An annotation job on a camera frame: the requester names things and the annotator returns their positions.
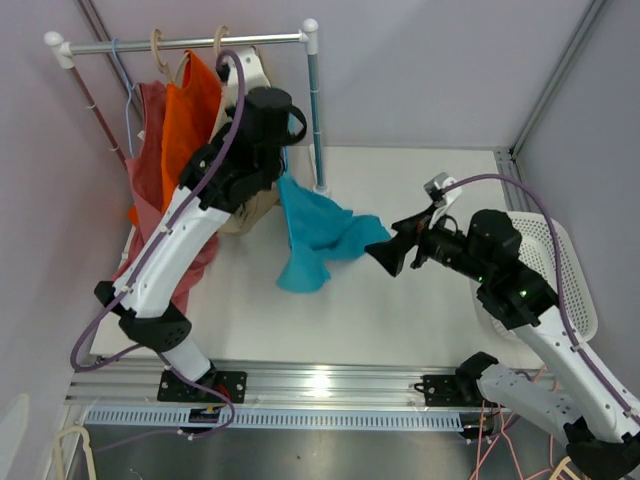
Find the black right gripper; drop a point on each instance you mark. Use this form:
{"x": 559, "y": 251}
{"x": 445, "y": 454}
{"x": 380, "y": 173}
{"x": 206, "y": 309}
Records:
{"x": 391, "y": 252}

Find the beige t shirt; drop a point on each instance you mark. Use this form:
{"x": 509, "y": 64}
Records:
{"x": 251, "y": 211}

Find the teal t shirt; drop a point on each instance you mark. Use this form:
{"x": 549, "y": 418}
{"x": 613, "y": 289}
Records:
{"x": 320, "y": 231}

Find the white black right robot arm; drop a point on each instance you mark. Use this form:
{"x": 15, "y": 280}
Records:
{"x": 594, "y": 416}

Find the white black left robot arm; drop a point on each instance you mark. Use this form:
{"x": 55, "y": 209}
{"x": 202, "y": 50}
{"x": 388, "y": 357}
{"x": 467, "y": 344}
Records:
{"x": 243, "y": 159}

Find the orange t shirt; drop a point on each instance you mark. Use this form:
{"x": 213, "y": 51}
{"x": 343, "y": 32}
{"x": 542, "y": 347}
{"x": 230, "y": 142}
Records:
{"x": 191, "y": 110}

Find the pink t shirt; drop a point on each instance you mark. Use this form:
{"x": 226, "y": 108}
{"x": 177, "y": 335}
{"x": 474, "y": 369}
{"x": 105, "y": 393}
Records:
{"x": 144, "y": 171}

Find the wooden hanger on floor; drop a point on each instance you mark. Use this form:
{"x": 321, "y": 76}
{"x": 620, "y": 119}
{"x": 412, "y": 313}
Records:
{"x": 564, "y": 471}

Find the beige hanger on floor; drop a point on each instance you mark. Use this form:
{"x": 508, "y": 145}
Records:
{"x": 66, "y": 443}

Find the white plastic laundry basket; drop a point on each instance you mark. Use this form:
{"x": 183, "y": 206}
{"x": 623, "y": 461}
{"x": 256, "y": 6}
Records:
{"x": 537, "y": 252}

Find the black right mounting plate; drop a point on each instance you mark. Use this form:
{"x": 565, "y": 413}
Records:
{"x": 443, "y": 391}

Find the black mounting plate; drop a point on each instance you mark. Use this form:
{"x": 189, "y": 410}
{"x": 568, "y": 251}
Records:
{"x": 230, "y": 384}
{"x": 443, "y": 391}

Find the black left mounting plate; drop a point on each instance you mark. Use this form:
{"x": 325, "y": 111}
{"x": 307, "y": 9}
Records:
{"x": 230, "y": 384}

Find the metal clothes rack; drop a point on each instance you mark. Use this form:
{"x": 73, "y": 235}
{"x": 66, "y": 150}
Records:
{"x": 64, "y": 52}

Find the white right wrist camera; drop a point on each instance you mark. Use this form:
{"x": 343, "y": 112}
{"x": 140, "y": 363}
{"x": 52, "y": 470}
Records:
{"x": 443, "y": 195}

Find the light blue wire hanger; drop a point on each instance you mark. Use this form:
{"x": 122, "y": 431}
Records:
{"x": 132, "y": 134}

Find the pink wire hanger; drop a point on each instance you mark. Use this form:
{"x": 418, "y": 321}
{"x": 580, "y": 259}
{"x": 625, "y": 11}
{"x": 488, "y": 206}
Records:
{"x": 503, "y": 436}

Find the white slotted cable duct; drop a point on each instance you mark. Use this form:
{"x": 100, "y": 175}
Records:
{"x": 411, "y": 421}

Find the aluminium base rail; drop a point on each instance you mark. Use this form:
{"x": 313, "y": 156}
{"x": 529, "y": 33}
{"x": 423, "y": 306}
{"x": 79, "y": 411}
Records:
{"x": 135, "y": 381}

